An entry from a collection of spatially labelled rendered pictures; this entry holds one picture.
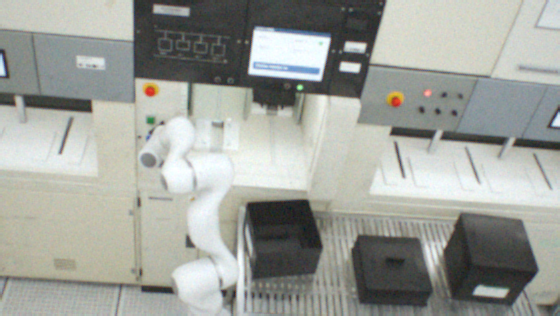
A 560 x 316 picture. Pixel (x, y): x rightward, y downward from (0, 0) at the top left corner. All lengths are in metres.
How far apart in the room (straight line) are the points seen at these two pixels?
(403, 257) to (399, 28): 0.94
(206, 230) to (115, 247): 1.25
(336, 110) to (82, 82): 0.99
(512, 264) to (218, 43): 1.45
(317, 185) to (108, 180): 0.92
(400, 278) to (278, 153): 0.84
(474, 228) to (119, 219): 1.60
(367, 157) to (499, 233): 0.64
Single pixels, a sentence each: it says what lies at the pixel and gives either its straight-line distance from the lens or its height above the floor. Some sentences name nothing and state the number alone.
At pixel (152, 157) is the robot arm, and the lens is 2.25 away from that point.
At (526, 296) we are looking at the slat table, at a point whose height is 0.76.
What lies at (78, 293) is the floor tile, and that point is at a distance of 3.46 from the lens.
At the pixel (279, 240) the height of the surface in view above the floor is 0.77.
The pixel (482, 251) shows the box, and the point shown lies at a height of 1.01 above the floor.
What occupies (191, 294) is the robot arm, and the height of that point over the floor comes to 1.13.
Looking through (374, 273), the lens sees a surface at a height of 0.86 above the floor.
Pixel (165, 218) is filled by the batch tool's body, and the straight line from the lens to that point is 2.95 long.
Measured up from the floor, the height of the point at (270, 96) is 0.99.
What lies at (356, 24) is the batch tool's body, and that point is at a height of 1.73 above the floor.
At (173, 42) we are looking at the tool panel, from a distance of 2.31.
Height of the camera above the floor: 2.82
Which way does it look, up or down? 42 degrees down
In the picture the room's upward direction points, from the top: 11 degrees clockwise
